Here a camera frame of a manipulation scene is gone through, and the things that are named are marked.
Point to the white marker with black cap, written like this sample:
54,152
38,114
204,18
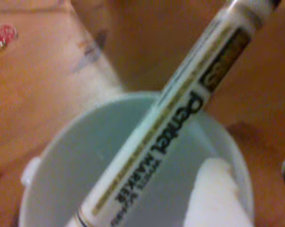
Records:
171,118

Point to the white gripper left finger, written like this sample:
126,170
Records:
216,196

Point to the white mug with green-blue pattern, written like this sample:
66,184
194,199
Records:
85,153

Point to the red round object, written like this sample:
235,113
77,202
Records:
6,33

